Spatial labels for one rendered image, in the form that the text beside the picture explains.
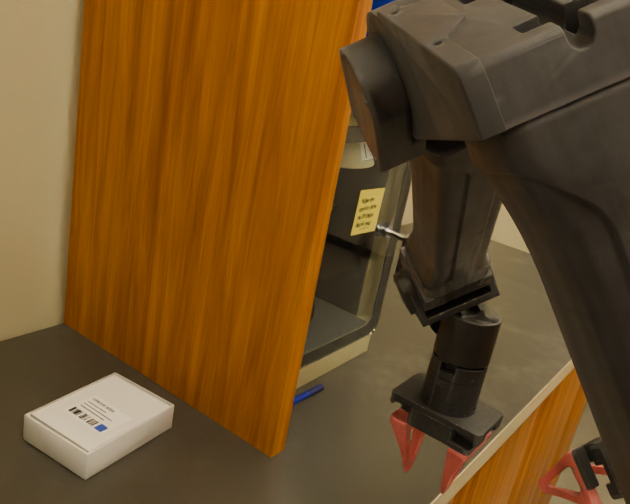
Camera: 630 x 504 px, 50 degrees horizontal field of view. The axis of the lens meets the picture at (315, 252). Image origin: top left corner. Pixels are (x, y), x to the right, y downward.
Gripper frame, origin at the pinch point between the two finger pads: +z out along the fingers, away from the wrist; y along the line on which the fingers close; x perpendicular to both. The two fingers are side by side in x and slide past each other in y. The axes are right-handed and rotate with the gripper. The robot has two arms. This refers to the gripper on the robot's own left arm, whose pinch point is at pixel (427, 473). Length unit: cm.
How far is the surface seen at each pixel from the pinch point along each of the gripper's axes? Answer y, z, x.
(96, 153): 68, -17, -6
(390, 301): 44, 16, -72
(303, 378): 33.5, 13.9, -25.0
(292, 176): 29.2, -24.4, -6.2
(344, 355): 34, 14, -37
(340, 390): 28.6, 15.6, -29.6
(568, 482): 9, 110, -192
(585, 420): 18, 109, -247
